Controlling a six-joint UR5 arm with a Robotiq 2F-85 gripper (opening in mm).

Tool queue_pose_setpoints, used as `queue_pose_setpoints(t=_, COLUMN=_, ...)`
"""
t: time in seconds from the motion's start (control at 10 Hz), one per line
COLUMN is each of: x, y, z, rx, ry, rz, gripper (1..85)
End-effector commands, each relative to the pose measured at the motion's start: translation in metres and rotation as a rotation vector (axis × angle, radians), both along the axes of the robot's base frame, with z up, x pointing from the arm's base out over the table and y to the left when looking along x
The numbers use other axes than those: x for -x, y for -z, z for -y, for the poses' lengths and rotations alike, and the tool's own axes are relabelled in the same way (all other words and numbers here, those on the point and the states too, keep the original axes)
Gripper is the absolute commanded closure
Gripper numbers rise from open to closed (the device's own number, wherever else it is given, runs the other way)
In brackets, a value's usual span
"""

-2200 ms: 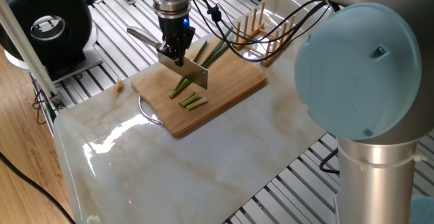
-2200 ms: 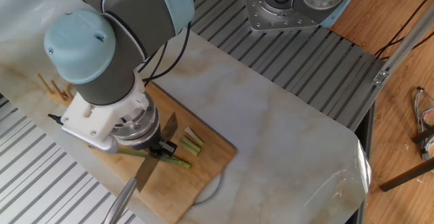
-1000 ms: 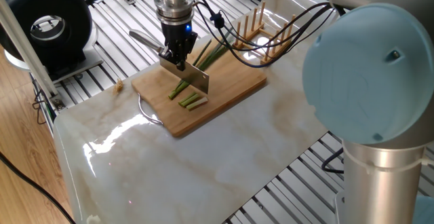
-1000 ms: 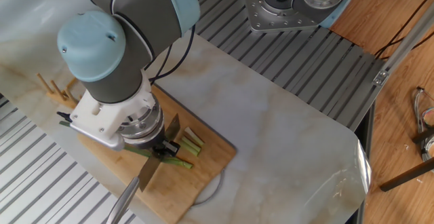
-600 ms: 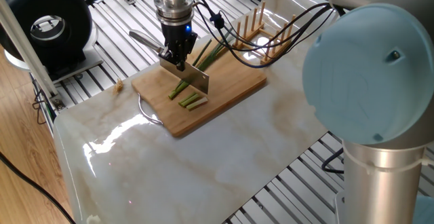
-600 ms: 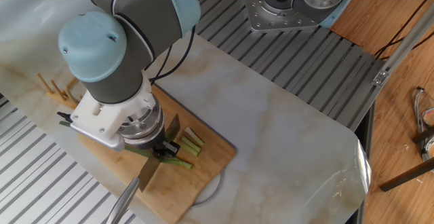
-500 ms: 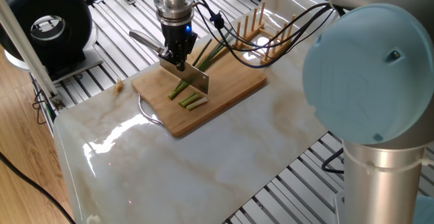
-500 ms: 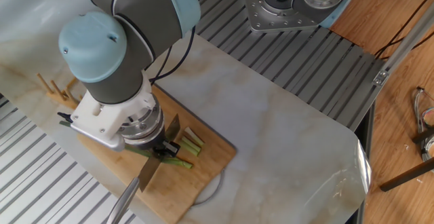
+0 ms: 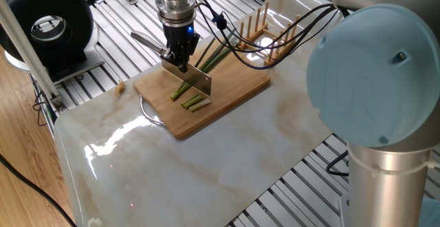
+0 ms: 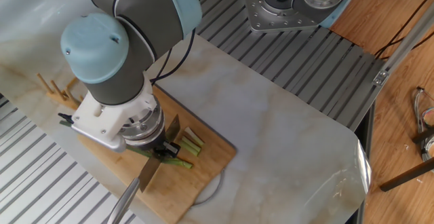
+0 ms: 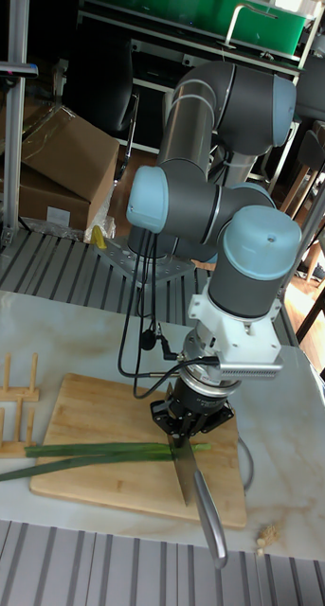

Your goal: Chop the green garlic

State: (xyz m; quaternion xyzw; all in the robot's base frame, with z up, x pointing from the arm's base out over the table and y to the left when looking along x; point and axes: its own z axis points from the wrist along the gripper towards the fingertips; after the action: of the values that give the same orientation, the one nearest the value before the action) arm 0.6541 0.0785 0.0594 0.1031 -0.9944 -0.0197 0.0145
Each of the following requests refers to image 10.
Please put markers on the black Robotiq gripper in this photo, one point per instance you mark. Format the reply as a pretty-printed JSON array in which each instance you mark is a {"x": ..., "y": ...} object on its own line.
[{"x": 150, "y": 140}]

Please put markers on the steel kitchen knife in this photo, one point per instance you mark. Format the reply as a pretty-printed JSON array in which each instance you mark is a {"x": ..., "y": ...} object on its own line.
[{"x": 152, "y": 173}]

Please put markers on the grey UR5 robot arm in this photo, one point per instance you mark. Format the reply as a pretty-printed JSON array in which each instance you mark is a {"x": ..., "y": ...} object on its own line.
[{"x": 135, "y": 13}]

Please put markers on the green garlic stalk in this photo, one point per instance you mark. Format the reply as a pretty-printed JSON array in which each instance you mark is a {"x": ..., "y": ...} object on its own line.
[{"x": 178, "y": 161}]

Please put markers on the short green garlic piece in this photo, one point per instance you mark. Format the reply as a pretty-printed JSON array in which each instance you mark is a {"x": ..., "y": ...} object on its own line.
[{"x": 190, "y": 149}]

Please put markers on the bamboo cutting board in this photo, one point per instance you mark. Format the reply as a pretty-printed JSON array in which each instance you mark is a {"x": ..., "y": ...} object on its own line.
[{"x": 196, "y": 183}]

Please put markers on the wooden slotted rack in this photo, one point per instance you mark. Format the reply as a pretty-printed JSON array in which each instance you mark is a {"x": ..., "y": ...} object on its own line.
[{"x": 64, "y": 91}]

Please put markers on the white marble pattern mat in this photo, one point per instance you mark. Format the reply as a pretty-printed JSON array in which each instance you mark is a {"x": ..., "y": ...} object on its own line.
[{"x": 285, "y": 142}]

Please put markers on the black bar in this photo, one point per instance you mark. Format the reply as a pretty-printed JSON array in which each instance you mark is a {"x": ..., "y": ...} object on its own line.
[{"x": 407, "y": 176}]

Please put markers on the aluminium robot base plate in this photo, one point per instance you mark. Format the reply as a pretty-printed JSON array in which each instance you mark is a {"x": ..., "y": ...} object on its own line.
[{"x": 285, "y": 20}]

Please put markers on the aluminium frame post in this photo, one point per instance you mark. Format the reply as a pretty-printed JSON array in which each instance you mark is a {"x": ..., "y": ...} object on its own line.
[{"x": 407, "y": 47}]

